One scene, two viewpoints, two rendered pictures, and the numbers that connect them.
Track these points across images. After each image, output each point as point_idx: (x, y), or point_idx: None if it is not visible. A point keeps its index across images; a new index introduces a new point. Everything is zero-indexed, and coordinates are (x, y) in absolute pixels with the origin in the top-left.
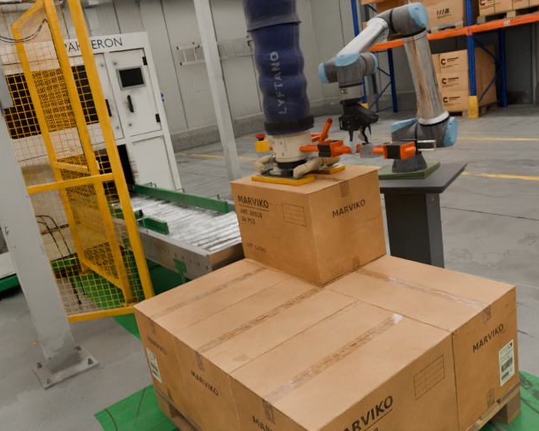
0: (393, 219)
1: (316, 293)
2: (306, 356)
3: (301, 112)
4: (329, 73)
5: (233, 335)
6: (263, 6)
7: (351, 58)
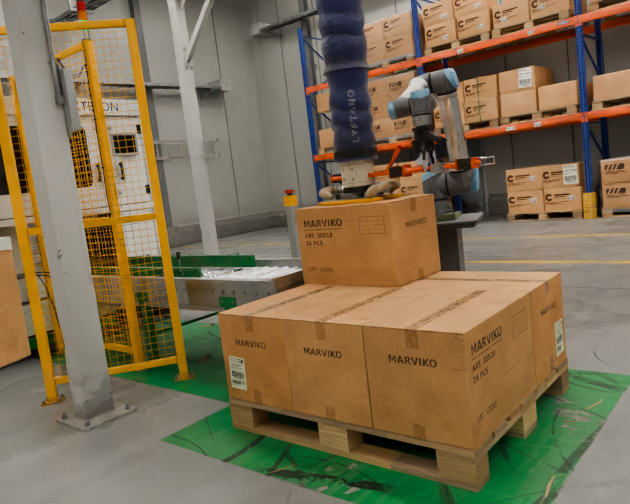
0: None
1: (398, 290)
2: (422, 311)
3: (370, 142)
4: (398, 108)
5: (343, 312)
6: (344, 51)
7: (425, 92)
